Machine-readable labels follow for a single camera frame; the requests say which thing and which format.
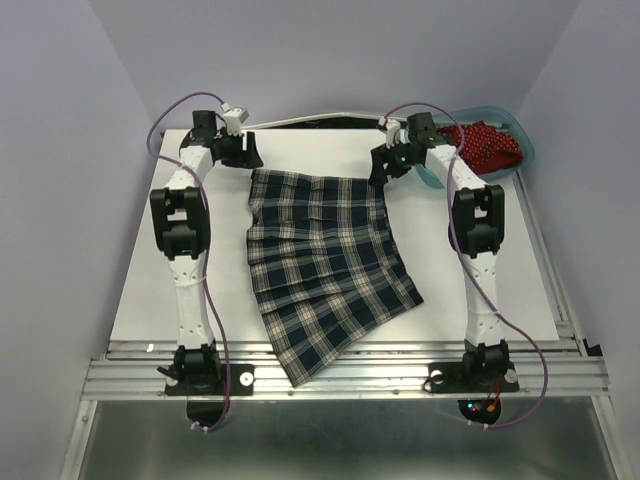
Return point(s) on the aluminium rail frame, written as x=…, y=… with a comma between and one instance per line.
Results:
x=371, y=416

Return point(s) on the teal plastic bin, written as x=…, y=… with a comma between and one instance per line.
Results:
x=504, y=122

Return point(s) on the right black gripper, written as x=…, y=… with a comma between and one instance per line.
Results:
x=379, y=156

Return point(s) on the red polka dot skirt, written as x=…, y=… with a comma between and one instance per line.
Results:
x=486, y=150

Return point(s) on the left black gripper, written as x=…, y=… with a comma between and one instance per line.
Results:
x=250, y=158

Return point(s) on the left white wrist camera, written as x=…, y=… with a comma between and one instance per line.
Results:
x=234, y=118

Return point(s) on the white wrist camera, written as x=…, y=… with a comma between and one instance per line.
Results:
x=234, y=118
x=395, y=133

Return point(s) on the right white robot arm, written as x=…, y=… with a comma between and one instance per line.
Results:
x=476, y=212

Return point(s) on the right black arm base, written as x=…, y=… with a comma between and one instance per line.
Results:
x=480, y=369

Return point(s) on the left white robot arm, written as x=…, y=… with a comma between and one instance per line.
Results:
x=180, y=217

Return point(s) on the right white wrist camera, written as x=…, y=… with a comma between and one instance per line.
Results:
x=395, y=133

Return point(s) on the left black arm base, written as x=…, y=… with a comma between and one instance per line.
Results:
x=200, y=372

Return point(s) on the navy plaid pleated skirt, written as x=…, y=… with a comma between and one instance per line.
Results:
x=324, y=266

